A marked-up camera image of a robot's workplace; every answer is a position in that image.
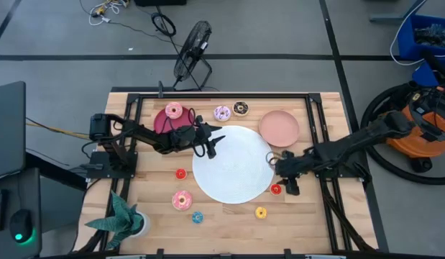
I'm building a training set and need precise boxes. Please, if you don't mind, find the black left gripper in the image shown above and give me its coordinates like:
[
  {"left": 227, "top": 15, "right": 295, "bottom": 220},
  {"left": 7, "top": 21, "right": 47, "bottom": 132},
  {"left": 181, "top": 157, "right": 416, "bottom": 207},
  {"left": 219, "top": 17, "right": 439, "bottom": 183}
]
[{"left": 170, "top": 123, "right": 227, "bottom": 152}]

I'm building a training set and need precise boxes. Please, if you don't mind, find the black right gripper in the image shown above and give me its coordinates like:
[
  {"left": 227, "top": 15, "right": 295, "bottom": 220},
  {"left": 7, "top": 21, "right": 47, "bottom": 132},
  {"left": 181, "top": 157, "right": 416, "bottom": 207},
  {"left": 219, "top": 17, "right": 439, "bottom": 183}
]
[{"left": 275, "top": 150, "right": 312, "bottom": 196}]

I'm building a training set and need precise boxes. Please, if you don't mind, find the large chocolate frosted donut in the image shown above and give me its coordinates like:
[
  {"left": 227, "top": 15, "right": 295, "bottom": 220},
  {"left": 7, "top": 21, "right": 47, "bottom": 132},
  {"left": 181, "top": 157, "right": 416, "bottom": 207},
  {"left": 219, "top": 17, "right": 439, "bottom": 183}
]
[{"left": 231, "top": 100, "right": 251, "bottom": 117}]

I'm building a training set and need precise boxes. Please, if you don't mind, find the light pink plate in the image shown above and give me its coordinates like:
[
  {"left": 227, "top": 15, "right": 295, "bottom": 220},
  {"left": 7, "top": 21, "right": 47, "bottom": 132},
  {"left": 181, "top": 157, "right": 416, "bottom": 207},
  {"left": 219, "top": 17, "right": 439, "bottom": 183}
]
[{"left": 258, "top": 109, "right": 301, "bottom": 148}]

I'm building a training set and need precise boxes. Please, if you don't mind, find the large pink frosted donut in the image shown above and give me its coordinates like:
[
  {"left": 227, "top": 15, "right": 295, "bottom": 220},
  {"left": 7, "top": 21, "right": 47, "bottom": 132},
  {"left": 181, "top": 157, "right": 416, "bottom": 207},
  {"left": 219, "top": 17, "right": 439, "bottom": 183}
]
[
  {"left": 165, "top": 101, "right": 184, "bottom": 120},
  {"left": 171, "top": 190, "right": 193, "bottom": 212}
]

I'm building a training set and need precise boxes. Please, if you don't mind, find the white round woven placemat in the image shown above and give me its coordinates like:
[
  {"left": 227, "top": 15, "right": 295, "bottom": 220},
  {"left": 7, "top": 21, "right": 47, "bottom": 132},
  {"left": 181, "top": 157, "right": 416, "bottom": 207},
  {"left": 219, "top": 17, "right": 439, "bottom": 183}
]
[{"left": 192, "top": 124, "right": 275, "bottom": 205}]

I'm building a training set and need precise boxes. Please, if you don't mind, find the dark red plate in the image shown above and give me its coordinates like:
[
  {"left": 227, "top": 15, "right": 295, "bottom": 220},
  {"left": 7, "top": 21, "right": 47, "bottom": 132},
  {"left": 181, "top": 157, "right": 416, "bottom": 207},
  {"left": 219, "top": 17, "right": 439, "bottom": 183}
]
[{"left": 153, "top": 106, "right": 196, "bottom": 135}]

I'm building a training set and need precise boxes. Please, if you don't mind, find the black floor fan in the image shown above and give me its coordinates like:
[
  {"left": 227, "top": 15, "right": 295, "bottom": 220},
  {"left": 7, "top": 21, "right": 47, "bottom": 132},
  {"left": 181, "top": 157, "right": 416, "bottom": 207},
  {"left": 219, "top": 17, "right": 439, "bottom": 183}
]
[{"left": 173, "top": 20, "right": 214, "bottom": 91}]

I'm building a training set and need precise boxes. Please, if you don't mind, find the orange shop vacuum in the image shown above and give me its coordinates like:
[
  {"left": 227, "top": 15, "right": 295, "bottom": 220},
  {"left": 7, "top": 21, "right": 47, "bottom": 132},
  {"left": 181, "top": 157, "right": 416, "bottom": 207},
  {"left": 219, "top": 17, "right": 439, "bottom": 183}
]
[
  {"left": 385, "top": 82, "right": 445, "bottom": 173},
  {"left": 360, "top": 82, "right": 445, "bottom": 186}
]

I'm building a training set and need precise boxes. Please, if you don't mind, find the white plant pot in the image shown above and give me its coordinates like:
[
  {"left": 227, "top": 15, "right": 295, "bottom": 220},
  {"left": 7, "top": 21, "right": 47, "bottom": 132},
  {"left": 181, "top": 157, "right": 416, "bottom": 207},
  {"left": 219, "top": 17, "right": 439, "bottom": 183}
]
[{"left": 134, "top": 211, "right": 152, "bottom": 238}]

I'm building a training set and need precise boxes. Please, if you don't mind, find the green artificial plant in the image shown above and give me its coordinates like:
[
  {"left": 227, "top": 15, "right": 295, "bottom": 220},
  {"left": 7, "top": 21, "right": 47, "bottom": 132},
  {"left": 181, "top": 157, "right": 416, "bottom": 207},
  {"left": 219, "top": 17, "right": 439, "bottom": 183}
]
[{"left": 84, "top": 190, "right": 144, "bottom": 251}]

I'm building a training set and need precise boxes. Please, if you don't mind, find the blue plastic bin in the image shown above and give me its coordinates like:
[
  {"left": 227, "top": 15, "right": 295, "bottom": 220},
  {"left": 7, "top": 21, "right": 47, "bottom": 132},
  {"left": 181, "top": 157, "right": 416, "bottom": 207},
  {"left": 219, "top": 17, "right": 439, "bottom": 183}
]
[
  {"left": 411, "top": 59, "right": 445, "bottom": 87},
  {"left": 397, "top": 14, "right": 445, "bottom": 61}
]

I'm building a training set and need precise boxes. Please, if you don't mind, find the grey stand base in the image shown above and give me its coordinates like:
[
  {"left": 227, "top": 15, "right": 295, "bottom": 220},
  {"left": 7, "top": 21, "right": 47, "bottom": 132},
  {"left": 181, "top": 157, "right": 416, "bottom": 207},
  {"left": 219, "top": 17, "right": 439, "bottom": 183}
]
[{"left": 369, "top": 0, "right": 428, "bottom": 24}]

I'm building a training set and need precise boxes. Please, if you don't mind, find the dark grey monitor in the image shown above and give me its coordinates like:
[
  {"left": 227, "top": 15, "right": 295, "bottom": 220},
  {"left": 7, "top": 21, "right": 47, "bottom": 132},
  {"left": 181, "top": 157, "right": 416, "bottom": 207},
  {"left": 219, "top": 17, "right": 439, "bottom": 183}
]
[{"left": 0, "top": 81, "right": 27, "bottom": 181}]

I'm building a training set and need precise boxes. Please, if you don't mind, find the black computer mouse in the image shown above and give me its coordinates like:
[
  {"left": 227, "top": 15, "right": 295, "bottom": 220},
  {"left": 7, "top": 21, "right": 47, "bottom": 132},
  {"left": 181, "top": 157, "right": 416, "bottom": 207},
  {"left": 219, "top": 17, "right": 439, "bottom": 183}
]
[{"left": 9, "top": 209, "right": 34, "bottom": 244}]

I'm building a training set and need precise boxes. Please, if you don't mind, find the black aluminium table frame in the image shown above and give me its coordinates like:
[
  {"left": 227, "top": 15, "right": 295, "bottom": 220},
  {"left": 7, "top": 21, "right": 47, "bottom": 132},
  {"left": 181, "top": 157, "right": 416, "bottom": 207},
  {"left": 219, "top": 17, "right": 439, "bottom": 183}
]
[{"left": 76, "top": 86, "right": 377, "bottom": 259}]

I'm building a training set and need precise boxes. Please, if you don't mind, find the black coiled cable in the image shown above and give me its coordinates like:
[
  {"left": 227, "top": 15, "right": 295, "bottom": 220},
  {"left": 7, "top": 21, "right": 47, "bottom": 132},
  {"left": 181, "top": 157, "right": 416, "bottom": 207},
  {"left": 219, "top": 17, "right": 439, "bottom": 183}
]
[{"left": 150, "top": 5, "right": 177, "bottom": 37}]

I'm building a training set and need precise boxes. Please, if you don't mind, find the yellow cable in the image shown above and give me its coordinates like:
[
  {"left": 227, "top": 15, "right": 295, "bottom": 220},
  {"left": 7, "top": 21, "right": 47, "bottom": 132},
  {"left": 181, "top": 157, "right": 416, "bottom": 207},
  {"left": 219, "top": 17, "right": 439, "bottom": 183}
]
[{"left": 26, "top": 122, "right": 91, "bottom": 140}]

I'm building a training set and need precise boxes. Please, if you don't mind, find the white cable bundle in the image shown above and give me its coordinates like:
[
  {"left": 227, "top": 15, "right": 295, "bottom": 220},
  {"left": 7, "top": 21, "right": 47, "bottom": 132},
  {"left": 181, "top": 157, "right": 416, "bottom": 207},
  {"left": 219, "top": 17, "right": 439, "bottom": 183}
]
[{"left": 88, "top": 0, "right": 132, "bottom": 27}]

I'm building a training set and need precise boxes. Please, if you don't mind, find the thin white cable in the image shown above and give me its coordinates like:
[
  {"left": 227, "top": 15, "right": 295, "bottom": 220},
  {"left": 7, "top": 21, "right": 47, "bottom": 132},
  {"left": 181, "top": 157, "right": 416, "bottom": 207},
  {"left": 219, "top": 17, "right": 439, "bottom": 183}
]
[{"left": 389, "top": 0, "right": 426, "bottom": 68}]

